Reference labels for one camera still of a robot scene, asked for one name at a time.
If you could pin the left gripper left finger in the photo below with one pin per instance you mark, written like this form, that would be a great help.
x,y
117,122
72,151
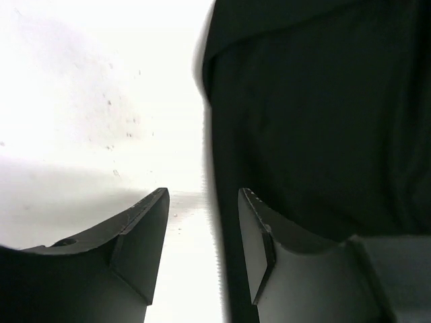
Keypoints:
x,y
106,273

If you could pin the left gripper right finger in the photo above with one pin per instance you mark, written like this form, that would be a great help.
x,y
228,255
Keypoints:
x,y
297,276

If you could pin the black tank top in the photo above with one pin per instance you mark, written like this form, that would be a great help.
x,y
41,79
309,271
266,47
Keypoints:
x,y
321,108

